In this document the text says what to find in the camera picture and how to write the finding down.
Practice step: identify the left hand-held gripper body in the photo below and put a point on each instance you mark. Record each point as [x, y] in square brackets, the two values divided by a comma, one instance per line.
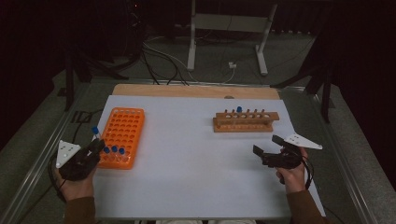
[77, 165]

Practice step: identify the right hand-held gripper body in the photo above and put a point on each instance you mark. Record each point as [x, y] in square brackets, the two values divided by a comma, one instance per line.
[283, 160]

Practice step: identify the blue-capped glass test tube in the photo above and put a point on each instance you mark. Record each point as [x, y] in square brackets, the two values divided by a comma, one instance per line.
[121, 151]
[106, 150]
[95, 130]
[239, 109]
[114, 149]

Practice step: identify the wooden test tube rack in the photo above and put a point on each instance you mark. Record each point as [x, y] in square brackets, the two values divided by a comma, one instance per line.
[246, 128]

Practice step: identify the orange plastic test tube rack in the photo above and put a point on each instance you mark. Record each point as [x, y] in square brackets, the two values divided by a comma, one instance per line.
[124, 124]

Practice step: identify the person's right hand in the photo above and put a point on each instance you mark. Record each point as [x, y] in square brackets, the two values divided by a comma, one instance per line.
[294, 179]

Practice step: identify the person's left hand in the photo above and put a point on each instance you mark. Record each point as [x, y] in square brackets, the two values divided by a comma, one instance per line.
[77, 188]

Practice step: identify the white table sheet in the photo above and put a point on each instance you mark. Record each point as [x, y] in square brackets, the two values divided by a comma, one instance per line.
[193, 161]

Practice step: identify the black metal stand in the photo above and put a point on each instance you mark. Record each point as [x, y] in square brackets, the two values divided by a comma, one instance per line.
[69, 81]
[325, 93]

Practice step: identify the white metal frame desk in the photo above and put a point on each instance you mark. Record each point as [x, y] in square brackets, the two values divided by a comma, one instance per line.
[229, 22]

